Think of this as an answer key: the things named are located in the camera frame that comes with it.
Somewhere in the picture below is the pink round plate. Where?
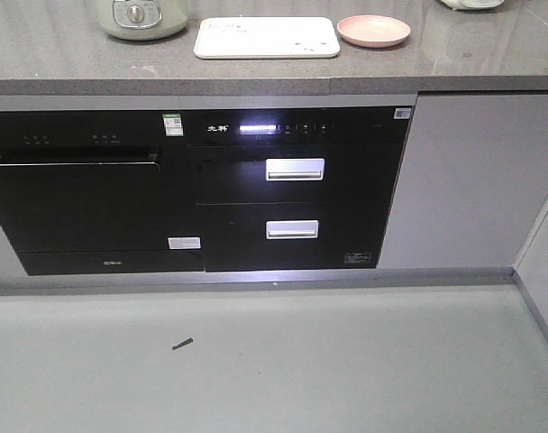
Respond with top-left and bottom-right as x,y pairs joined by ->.
337,15 -> 411,48

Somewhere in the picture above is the cream bear print tray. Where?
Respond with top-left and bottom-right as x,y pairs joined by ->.
194,17 -> 340,60

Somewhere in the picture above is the grey side cabinet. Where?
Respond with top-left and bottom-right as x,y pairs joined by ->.
515,194 -> 548,341

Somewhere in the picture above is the pale green electric cooking pot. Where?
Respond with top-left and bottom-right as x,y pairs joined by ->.
95,0 -> 191,41

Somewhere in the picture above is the small black floor scrap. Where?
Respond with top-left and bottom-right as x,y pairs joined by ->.
171,337 -> 194,351

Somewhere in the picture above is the black drawer disinfection cabinet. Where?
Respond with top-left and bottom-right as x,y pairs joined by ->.
183,106 -> 412,272

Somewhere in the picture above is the black built-in dishwasher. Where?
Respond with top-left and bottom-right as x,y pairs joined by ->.
0,110 -> 204,275

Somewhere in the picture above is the grey cabinet door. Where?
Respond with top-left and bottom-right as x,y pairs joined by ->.
379,94 -> 548,269

